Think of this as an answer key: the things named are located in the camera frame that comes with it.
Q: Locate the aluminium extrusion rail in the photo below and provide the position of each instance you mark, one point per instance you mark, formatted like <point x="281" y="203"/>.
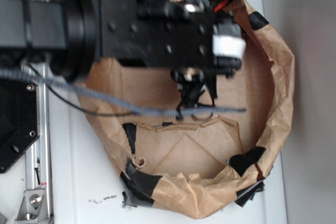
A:
<point x="37" y="157"/>

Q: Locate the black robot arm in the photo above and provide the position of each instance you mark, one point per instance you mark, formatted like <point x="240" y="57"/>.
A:
<point x="71" y="35"/>

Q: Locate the silver corner bracket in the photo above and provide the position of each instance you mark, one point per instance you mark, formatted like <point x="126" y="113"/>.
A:
<point x="33" y="208"/>

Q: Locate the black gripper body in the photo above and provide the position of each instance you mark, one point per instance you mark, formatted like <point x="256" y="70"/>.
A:
<point x="171" y="34"/>

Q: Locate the brown paper bag bin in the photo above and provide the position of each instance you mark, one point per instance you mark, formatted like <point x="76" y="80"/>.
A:
<point x="196" y="167"/>

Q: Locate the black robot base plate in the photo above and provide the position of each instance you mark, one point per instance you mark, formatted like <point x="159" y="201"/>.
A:
<point x="19" y="120"/>

